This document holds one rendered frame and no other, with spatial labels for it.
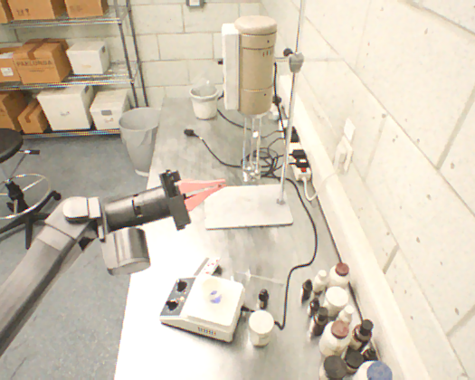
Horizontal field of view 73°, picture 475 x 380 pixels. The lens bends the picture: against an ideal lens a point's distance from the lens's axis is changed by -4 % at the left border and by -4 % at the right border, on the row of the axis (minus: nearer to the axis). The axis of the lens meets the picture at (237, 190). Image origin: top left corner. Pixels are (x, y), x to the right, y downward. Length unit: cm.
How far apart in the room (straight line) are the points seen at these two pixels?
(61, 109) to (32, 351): 182
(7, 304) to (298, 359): 63
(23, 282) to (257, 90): 64
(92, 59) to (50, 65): 30
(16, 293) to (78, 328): 136
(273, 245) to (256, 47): 59
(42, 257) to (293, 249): 73
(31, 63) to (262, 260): 233
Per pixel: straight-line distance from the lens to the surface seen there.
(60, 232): 56
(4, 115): 322
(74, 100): 292
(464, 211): 66
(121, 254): 54
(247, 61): 84
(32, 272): 56
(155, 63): 308
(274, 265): 102
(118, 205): 57
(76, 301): 199
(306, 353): 91
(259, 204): 117
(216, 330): 85
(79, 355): 184
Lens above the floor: 158
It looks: 42 degrees down
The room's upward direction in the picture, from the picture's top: straight up
